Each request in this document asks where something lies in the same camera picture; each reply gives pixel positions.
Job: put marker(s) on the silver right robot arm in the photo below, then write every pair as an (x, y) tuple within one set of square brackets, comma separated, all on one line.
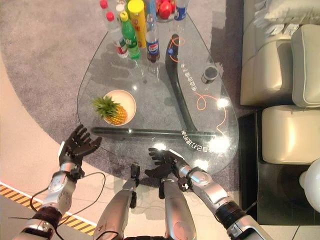
[(215, 190)]

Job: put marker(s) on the beige leather sofa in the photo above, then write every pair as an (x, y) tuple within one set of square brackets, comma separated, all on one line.
[(275, 70)]

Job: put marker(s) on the white fringed pillow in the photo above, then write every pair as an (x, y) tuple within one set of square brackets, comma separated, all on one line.
[(287, 15)]

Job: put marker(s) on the grey round rug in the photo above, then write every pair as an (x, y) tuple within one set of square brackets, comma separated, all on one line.
[(50, 50)]

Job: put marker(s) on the white globe lamp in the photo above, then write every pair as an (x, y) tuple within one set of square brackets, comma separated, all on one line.
[(312, 185)]

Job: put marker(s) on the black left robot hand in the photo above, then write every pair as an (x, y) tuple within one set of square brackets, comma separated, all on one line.
[(76, 146)]

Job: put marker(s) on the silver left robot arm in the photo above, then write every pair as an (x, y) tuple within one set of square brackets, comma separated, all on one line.
[(60, 190)]

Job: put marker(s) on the clear bottle with white cap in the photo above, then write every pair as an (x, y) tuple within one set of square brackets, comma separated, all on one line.
[(120, 7)]

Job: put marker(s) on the yellow black hazard tape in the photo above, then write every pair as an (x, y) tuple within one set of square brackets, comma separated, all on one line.
[(15, 196)]

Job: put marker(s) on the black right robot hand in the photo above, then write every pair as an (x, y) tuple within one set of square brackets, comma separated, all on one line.
[(163, 160)]

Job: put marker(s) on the green bottle with yellow cap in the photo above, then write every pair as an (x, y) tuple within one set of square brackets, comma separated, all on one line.
[(130, 37)]

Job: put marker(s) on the beige round plate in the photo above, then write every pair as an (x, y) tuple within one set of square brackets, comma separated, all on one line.
[(127, 100)]

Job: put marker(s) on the silver left robot leg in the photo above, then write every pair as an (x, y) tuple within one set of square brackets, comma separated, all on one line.
[(115, 212)]

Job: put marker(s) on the silver right robot leg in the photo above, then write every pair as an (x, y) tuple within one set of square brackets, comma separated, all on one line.
[(177, 212)]

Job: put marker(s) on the yellow tube can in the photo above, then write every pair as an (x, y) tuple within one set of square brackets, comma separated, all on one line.
[(138, 22)]

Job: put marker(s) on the black side table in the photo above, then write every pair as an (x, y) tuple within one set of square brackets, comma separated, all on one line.
[(275, 190)]

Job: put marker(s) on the silver robot leg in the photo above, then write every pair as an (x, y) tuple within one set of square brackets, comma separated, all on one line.
[(115, 212), (177, 212)]

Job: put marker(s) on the water bottle with blue label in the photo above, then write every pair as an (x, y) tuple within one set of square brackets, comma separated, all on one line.
[(181, 11)]

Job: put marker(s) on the pepsi cola bottle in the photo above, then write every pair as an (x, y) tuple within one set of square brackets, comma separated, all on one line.
[(152, 47)]

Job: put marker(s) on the black round cup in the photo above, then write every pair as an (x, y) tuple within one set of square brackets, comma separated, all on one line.
[(209, 73)]

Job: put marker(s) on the clear bottle with red cap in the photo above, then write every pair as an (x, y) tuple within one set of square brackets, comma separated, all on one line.
[(103, 4)]

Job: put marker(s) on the red apple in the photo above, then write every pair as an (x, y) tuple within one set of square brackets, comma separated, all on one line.
[(165, 10)]

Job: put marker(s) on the clear bottle red green label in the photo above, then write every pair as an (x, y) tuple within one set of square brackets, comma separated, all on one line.
[(120, 45)]

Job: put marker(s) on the yellow pineapple with green crown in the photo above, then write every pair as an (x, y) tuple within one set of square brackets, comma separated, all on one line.
[(117, 115)]

